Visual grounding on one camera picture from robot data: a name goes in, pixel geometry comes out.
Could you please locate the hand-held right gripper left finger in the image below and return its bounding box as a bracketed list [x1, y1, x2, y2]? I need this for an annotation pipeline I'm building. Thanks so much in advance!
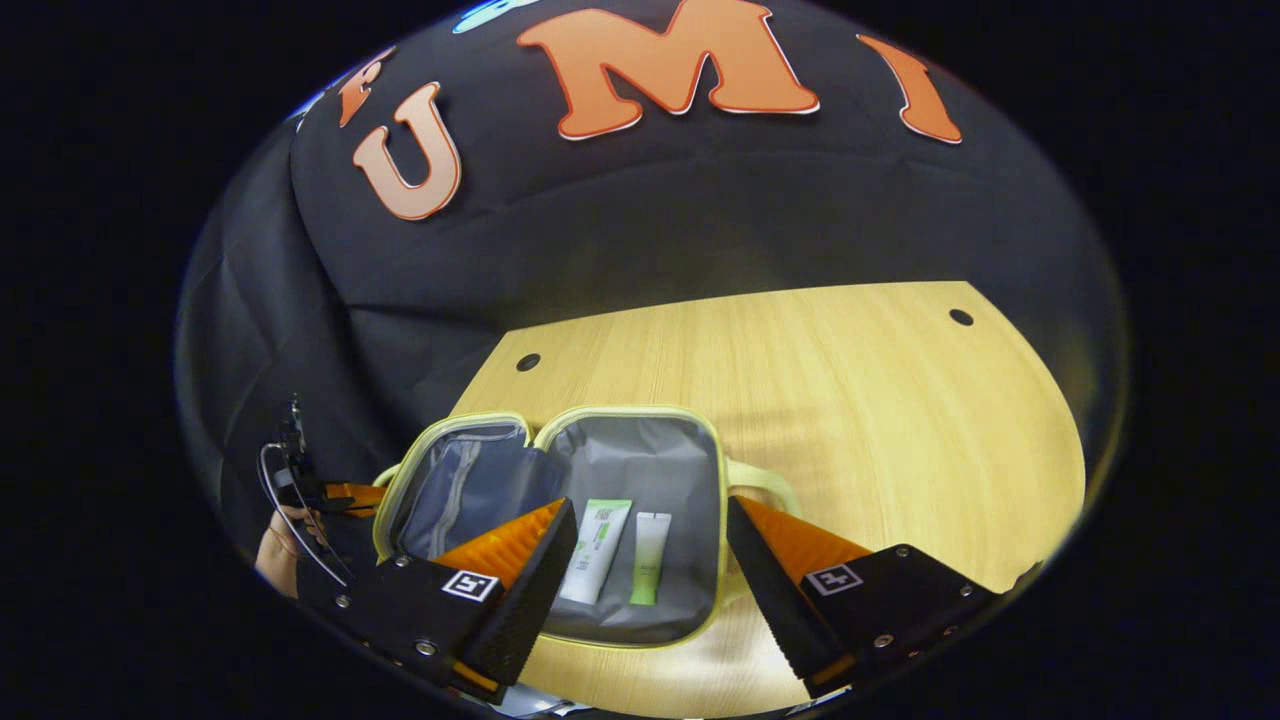
[298, 498, 579, 701]

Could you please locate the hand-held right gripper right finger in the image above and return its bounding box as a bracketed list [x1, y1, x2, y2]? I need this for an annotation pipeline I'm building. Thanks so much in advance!
[725, 496, 1001, 699]

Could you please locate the white green skincare tube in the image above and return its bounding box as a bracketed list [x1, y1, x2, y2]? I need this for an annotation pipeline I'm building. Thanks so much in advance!
[558, 498, 634, 606]

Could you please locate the slim pale green skincare tube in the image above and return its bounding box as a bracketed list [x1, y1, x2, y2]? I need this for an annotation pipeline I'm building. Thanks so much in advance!
[628, 511, 674, 607]

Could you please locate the pale yellow suitcase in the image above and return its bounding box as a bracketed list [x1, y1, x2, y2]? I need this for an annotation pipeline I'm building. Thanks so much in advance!
[372, 405, 801, 651]

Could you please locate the black backdrop cloth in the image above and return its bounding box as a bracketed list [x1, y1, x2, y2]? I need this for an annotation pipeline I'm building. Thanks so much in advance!
[175, 0, 1131, 561]

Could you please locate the thin white cable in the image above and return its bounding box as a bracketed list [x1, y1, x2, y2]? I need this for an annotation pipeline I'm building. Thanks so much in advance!
[258, 443, 353, 588]

